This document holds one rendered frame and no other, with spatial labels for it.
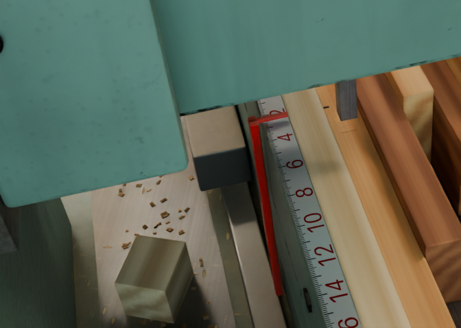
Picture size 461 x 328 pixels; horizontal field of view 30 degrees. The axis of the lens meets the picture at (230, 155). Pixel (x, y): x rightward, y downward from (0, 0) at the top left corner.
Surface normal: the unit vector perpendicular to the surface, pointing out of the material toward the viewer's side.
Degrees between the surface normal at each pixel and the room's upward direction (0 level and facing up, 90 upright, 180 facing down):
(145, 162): 90
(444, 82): 0
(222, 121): 0
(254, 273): 0
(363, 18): 90
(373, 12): 90
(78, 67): 90
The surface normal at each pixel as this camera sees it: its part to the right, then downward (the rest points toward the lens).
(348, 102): 0.17, 0.66
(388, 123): -0.13, -0.72
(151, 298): -0.28, 0.69
